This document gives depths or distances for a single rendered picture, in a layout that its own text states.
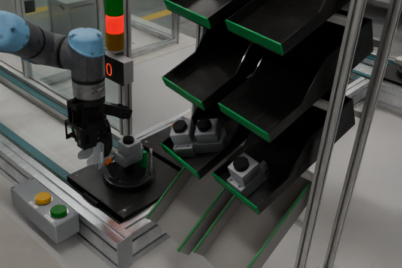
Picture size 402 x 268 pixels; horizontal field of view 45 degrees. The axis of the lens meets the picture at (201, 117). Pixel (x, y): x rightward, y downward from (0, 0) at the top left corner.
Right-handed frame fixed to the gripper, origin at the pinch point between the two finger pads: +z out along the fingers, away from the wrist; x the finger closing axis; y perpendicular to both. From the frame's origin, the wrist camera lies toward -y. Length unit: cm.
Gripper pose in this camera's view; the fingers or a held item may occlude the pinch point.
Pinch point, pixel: (100, 163)
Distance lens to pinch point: 128.0
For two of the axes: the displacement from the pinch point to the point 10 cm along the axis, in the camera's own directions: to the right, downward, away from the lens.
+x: 7.4, 3.7, -5.6
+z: -0.6, 8.7, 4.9
